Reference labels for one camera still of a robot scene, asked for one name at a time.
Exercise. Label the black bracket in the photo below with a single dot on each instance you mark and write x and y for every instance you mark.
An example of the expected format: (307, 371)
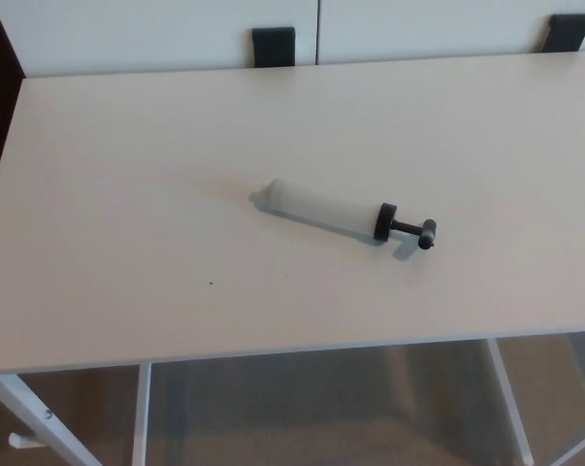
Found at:
(273, 47)
(567, 33)

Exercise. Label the white Franklin hand air pump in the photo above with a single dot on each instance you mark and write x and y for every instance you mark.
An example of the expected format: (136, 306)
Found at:
(321, 206)

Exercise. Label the left black bracket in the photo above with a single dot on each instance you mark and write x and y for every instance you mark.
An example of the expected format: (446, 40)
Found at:
(273, 47)

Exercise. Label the white cabinet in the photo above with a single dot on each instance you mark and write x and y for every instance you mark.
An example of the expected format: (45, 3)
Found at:
(151, 29)

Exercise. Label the right black bracket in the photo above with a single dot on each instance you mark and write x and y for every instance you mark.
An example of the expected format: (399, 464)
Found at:
(567, 33)

